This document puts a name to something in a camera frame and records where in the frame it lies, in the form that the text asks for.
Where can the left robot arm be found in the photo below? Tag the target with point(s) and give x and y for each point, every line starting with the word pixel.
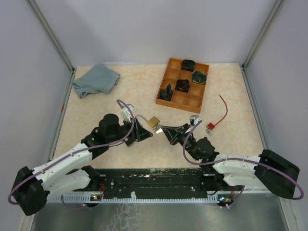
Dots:
pixel 33 188

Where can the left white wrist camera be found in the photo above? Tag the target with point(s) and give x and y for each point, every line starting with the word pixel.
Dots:
pixel 126 113

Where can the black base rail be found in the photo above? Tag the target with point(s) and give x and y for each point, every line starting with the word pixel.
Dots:
pixel 147 177

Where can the black cable lock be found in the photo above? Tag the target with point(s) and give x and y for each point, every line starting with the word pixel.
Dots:
pixel 129 143

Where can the wooden compartment tray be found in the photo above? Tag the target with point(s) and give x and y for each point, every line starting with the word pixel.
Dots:
pixel 183 85

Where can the blue folded cloth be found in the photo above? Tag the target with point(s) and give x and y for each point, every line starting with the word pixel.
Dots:
pixel 99 79

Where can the red cable lock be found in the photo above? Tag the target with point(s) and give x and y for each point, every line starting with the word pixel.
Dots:
pixel 219 116

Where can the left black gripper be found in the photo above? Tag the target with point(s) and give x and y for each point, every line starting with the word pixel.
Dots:
pixel 140 133

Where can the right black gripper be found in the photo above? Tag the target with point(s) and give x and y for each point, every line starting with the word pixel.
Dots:
pixel 175 134

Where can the brass padlock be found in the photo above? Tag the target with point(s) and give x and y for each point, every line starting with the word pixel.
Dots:
pixel 153 122

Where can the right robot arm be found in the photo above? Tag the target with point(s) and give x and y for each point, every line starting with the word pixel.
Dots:
pixel 267 170

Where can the white toothed cable duct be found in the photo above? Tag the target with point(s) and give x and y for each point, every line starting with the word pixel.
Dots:
pixel 144 197

